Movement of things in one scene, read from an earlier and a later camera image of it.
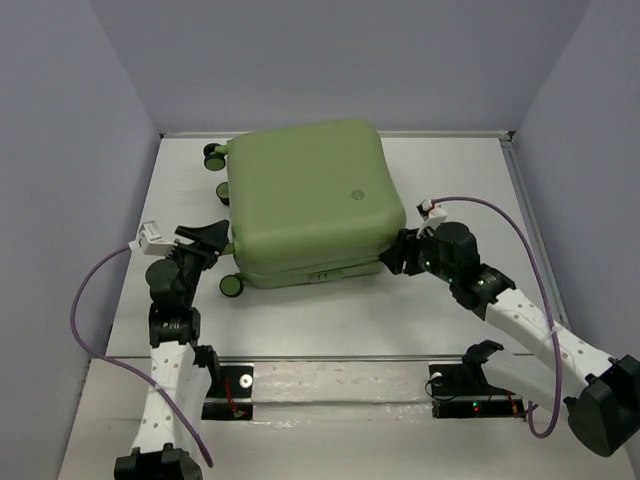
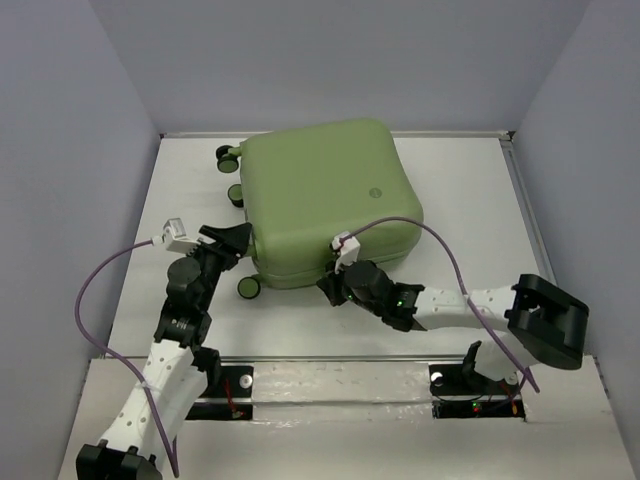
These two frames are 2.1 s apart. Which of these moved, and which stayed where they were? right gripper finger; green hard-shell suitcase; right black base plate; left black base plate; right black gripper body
Moved: right black gripper body; right gripper finger
Stayed: left black base plate; right black base plate; green hard-shell suitcase
